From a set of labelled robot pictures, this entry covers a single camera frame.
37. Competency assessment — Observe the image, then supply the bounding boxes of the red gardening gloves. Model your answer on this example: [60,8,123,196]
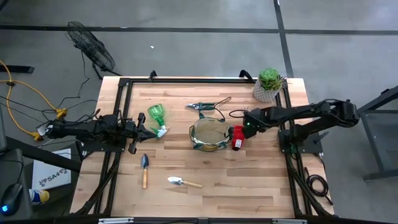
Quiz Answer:
[231,124,246,151]

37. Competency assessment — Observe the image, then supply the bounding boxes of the black flat floor bar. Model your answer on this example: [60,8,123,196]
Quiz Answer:
[0,65,35,75]

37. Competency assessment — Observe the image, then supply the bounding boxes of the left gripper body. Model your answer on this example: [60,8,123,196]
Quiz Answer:
[123,113,147,155]

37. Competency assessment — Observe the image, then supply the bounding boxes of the green handled pruning shears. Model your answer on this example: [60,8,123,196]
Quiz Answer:
[185,96,233,113]

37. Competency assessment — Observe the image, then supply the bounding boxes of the white printed cardboard box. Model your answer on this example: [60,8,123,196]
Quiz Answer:
[32,148,72,190]

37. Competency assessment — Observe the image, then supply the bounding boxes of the grey metal table frame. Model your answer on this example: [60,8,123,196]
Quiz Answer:
[343,85,398,182]

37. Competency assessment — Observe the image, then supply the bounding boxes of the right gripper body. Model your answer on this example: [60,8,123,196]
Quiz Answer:
[243,107,266,139]

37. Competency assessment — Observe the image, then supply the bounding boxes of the succulent in white patterned pot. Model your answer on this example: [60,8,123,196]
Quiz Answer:
[252,67,285,103]

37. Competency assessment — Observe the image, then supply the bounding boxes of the black aluminium table frame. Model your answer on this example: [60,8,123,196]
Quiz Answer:
[71,77,335,218]

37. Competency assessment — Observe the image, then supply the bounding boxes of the yellow extension cord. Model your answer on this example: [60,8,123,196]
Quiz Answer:
[0,60,68,141]

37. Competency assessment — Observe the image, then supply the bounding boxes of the dark blade trowel wooden handle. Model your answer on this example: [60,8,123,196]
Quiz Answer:
[140,153,150,190]

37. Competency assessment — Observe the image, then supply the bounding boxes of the silver blade trowel wooden handle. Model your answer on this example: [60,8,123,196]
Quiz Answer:
[167,176,203,189]

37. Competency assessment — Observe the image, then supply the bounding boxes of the black coiled cable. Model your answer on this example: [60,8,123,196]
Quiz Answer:
[303,167,334,206]

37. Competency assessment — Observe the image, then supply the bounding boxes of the black floor fan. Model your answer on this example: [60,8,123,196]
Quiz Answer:
[65,21,122,80]

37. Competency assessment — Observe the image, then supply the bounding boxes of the black computer mouse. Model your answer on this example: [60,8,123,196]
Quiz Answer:
[0,183,24,217]

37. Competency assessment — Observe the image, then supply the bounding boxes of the beige gardening bag green trim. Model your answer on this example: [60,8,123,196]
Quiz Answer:
[188,111,234,152]

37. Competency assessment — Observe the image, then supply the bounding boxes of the green plastic spray bottle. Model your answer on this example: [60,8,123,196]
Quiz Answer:
[147,103,170,139]

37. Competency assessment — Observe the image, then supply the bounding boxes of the silver aluminium bracket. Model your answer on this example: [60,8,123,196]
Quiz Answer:
[98,217,135,224]
[272,218,308,224]

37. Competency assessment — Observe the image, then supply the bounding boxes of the white power adapter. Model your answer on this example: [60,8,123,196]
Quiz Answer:
[36,125,52,137]

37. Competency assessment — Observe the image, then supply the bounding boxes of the yellow white blue object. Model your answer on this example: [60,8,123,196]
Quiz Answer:
[29,189,50,205]

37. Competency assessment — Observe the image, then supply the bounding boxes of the black desk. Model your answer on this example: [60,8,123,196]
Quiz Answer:
[0,105,82,222]

